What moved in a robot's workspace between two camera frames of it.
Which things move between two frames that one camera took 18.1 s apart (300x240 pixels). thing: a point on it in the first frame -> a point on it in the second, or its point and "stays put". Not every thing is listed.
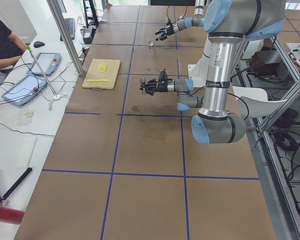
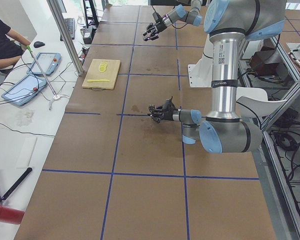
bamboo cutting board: x=110 y=73 stays put
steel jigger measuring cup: x=142 y=81 -> x=152 y=116
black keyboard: x=70 y=24 stays put
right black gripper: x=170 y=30 -> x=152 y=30
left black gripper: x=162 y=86 -> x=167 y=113
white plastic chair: x=253 y=102 stays put
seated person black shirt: x=6 y=48 stays put
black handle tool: x=17 y=183 stays put
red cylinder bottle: x=1 y=213 stays put
